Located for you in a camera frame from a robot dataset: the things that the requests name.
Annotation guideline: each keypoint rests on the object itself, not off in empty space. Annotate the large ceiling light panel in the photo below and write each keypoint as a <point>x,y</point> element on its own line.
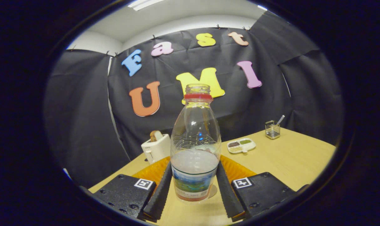
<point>144,3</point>

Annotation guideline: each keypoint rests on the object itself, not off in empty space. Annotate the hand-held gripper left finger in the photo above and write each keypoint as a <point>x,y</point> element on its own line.
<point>160,197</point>

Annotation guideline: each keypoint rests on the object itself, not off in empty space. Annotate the clear plastic juice bottle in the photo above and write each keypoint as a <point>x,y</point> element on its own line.
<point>194,141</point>

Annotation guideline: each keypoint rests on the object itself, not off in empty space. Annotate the small ceiling light panel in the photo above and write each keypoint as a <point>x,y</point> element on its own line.
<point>262,7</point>

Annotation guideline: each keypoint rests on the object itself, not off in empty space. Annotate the small white divided dish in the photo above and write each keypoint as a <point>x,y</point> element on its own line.
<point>241,146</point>

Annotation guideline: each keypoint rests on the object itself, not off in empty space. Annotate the brown bread slice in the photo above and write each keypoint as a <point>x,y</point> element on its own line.
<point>155,135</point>

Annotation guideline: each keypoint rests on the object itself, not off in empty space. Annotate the white toaster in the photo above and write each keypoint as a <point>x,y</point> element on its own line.
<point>157,150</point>

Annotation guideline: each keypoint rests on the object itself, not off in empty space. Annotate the wooden table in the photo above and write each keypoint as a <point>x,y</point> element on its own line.
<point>287,163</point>

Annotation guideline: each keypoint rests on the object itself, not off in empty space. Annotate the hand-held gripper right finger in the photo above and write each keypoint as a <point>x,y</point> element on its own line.
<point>229,197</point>

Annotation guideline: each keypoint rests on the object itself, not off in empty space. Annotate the metal spoon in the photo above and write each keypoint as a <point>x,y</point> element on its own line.
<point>281,119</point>

